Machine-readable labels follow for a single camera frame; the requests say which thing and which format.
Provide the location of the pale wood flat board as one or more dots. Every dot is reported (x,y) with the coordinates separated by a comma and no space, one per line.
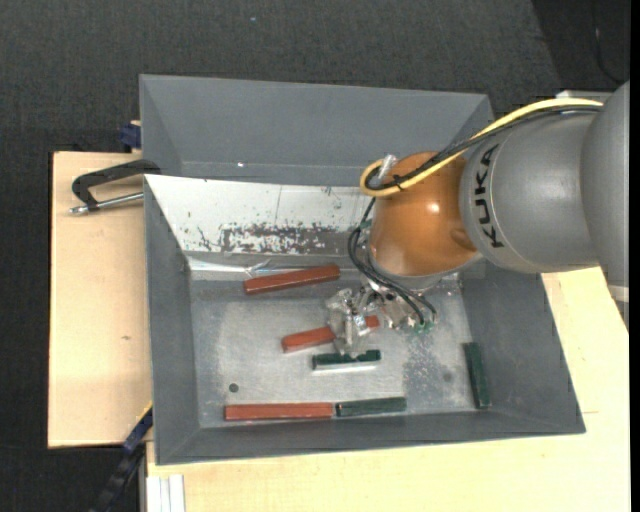
(95,300)

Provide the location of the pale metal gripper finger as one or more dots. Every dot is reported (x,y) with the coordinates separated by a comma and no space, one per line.
(340,332)
(357,340)

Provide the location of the red-brown flat block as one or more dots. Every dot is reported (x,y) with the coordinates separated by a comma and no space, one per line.
(292,279)
(277,412)
(307,339)

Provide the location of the dark green flat block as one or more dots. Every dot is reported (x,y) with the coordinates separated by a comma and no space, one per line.
(330,360)
(476,375)
(371,406)

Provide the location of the grey metal bin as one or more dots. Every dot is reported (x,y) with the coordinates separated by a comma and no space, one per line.
(280,125)

